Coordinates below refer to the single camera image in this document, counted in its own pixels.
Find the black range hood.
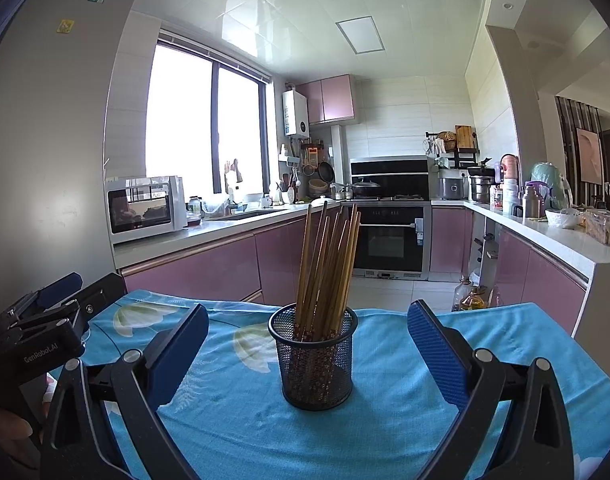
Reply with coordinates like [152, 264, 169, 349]
[350, 156, 431, 198]

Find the black kitchen rack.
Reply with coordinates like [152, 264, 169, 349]
[425, 131, 480, 171]

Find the black wok with lid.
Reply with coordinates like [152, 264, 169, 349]
[351, 176, 383, 198]

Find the steel bottle with purple lid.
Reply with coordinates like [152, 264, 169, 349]
[521, 183, 544, 220]

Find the framed wall picture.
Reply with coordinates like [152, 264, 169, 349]
[576, 127, 603, 186]

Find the black mesh utensil holder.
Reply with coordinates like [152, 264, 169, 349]
[268, 302, 359, 410]

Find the kitchen window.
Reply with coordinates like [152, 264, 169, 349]
[145, 32, 275, 193]

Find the black built-in oven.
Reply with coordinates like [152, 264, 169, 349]
[342, 202, 426, 281]

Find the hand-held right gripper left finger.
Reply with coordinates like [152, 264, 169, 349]
[40, 303, 209, 480]

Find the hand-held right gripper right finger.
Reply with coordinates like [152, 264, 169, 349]
[406, 299, 576, 480]

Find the stainless steel pot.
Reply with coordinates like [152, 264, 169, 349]
[467, 167, 496, 204]

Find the clear plastic bottle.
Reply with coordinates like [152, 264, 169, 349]
[452, 276, 473, 312]

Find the grey refrigerator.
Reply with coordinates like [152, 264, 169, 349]
[0, 0, 140, 311]

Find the white kitchen countertop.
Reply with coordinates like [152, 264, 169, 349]
[112, 200, 610, 273]

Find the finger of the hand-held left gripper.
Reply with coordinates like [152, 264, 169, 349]
[0, 272, 84, 329]
[5, 273, 127, 339]

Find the square ceiling light panel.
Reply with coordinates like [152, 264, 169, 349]
[335, 16, 386, 55]

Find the silver rice cooker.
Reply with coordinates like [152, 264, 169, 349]
[438, 176, 466, 202]

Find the person's left hand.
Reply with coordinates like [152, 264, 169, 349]
[0, 372, 53, 458]

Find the white countertop oven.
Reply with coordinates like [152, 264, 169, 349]
[104, 175, 187, 246]

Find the pink base cabinet run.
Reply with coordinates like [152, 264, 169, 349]
[430, 205, 588, 336]
[116, 205, 343, 306]

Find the blue floral tablecloth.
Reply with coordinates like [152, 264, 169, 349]
[50, 287, 610, 480]

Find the white wall water heater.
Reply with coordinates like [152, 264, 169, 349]
[282, 87, 310, 137]

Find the pink wall cabinet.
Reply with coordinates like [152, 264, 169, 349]
[297, 74, 357, 126]

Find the group of wooden chopsticks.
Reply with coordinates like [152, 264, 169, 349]
[290, 200, 362, 403]

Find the clear plastic food container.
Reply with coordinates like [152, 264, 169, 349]
[584, 208, 610, 248]

